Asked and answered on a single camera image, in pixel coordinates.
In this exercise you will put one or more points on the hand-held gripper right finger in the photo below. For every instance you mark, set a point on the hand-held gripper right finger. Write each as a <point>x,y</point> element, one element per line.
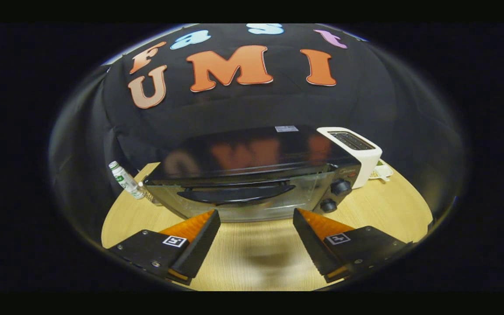
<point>311,245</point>

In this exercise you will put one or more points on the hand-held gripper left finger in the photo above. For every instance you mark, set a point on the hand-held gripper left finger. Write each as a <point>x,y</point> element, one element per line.
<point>199,245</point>

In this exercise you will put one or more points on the black toaster oven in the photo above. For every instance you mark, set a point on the black toaster oven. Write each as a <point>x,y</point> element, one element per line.
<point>252,148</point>

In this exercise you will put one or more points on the white pop-up toaster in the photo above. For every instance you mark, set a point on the white pop-up toaster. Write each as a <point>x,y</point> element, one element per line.
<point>368,164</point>

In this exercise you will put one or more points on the white bottle with green label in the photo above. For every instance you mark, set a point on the white bottle with green label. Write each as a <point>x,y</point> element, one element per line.
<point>125,179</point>

